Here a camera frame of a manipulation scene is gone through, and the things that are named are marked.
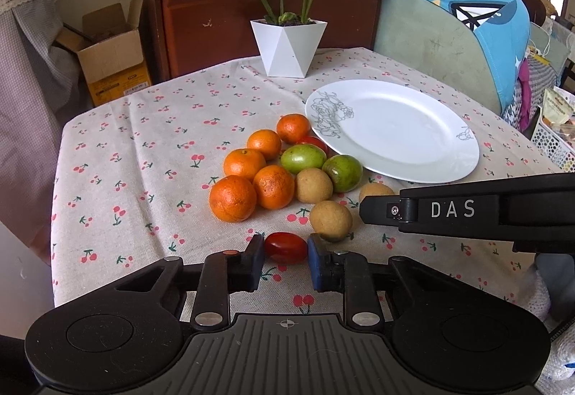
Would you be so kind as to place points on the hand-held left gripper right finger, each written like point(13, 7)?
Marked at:
point(316, 264)

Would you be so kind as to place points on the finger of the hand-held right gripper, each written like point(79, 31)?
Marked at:
point(377, 210)

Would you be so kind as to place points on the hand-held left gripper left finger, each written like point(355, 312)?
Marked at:
point(254, 262)

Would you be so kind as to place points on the brown round fruit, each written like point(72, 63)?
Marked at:
point(313, 185)
point(331, 221)
point(376, 190)

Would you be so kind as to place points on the red cherry tomato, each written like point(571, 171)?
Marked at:
point(316, 142)
point(285, 247)

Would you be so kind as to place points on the green round fruit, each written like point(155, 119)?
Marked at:
point(343, 173)
point(303, 158)

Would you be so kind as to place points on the orange mandarin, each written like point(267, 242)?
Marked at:
point(245, 164)
point(232, 198)
point(273, 187)
point(264, 143)
point(293, 128)

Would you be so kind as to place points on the white plate with grey flowers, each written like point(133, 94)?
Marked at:
point(395, 130)

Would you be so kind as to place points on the white perforated plastic basket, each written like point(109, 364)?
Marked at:
point(555, 143)

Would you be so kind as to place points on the printed snack bag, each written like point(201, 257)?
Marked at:
point(557, 105)

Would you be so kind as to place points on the white knitted cloth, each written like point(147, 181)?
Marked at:
point(561, 332)

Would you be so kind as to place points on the pale green armchair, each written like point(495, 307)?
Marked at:
point(426, 45)

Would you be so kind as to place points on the white faceted plant pot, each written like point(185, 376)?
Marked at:
point(287, 47)

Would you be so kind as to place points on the dark wooden chair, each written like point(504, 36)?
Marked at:
point(532, 4)

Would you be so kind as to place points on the open cardboard box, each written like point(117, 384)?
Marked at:
point(114, 63)

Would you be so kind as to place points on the dark wooden cabinet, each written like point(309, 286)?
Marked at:
point(211, 18)

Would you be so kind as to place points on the grey checkered curtain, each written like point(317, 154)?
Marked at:
point(27, 85)

